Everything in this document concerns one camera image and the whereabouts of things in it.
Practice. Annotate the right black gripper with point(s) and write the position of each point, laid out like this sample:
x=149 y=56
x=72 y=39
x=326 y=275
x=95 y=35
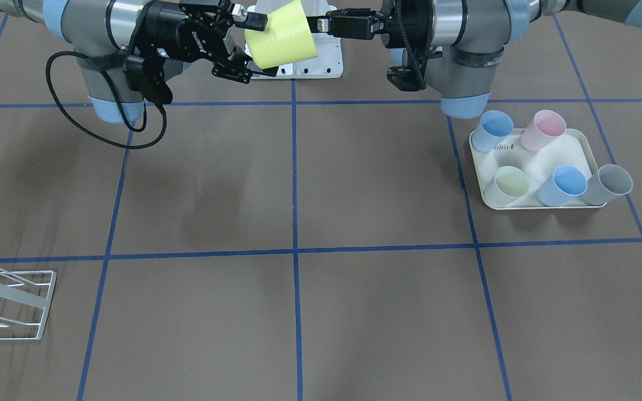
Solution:
x=175 y=31

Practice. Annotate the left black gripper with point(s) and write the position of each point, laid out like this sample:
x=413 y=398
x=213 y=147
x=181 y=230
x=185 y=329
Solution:
x=410 y=22

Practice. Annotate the yellow plastic cup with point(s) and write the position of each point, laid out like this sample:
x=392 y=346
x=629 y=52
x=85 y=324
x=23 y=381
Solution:
x=287 y=38

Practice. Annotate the pink plastic cup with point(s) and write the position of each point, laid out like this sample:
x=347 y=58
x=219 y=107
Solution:
x=545 y=127

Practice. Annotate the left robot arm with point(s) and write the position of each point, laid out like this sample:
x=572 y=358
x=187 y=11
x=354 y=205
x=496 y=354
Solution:
x=455 y=47

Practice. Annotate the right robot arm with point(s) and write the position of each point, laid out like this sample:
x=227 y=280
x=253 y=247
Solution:
x=128 y=50

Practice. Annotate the blue cup back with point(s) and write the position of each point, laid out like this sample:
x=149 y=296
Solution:
x=493 y=127

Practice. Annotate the blue cup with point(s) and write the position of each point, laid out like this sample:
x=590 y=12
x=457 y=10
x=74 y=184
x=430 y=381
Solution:
x=564 y=184
x=493 y=127

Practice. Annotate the pale cream cup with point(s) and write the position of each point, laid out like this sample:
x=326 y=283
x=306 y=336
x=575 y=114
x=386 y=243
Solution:
x=507 y=185

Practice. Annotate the blue cup front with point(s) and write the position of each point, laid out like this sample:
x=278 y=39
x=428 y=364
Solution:
x=564 y=184

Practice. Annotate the grey plastic cup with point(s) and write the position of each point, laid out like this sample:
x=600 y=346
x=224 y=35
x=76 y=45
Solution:
x=609 y=183

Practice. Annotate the white plastic tray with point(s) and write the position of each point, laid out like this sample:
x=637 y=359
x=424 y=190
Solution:
x=571 y=148

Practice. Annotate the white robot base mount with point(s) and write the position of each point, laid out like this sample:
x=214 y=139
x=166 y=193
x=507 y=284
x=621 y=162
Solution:
x=328 y=64

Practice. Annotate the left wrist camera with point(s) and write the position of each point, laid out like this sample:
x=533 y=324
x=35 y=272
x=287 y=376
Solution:
x=404 y=79

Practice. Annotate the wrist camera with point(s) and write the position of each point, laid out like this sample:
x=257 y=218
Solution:
x=145 y=75
x=404 y=79

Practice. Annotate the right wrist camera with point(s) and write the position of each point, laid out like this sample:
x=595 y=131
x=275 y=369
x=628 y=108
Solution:
x=145 y=75

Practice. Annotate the white wire cup rack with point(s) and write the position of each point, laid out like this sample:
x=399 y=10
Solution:
x=25 y=303

